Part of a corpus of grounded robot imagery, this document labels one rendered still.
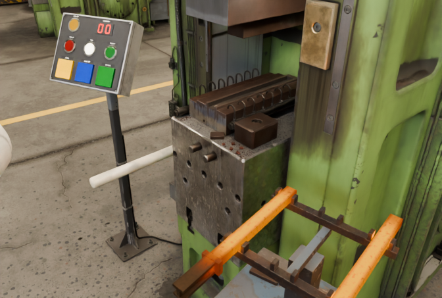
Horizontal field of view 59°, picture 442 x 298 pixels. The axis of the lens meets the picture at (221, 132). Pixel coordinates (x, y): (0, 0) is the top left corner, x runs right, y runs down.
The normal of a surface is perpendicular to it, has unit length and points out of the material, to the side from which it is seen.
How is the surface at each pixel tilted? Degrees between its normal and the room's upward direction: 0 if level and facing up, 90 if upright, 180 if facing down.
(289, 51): 90
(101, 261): 0
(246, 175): 90
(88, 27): 60
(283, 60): 90
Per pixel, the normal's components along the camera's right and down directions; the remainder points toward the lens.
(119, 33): -0.35, -0.06
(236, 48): 0.65, 0.37
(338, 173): -0.76, 0.31
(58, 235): 0.01, -0.88
